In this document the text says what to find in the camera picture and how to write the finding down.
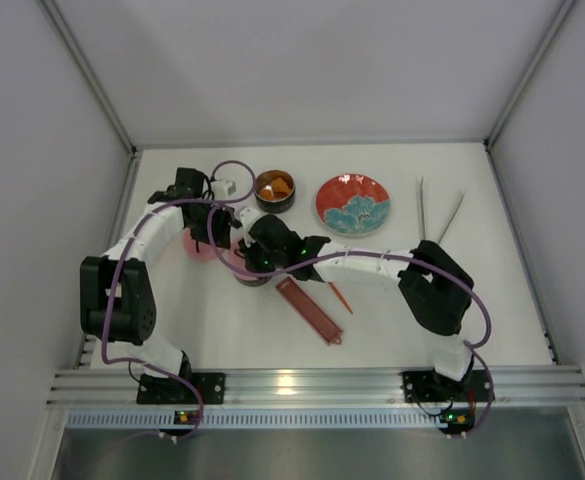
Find metal tongs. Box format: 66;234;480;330
417;176;466;244

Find pink lid with black handle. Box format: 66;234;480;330
227;246;247;275
182;228;217;262

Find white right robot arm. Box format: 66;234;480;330
233;214;474;382

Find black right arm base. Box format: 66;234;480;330
401;369;491;404

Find dark red cutlery tray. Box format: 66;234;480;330
276;278;343;345

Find red patterned ceramic plate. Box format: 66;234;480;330
314;173;392;237

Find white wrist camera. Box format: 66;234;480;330
210;179;236;201
238;206;263;235

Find orange food pieces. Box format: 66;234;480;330
257;175;293;202

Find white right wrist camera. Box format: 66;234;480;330
238;206;263;235

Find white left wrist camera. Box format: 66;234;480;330
210;179;236;201

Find orange plastic fork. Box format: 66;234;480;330
328;282;354;315

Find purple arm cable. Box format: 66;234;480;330
206;205;496;439
100;159;256;441

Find black steel lunch bowl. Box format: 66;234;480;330
254;170;296;214
234;274;271;287

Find aluminium front rail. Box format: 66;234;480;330
46;365;585;409

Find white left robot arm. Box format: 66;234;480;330
80;167;236;378

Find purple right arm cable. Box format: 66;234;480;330
206;205;496;439

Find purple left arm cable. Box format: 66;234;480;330
100;159;256;441

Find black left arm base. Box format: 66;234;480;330
136;372;226;405

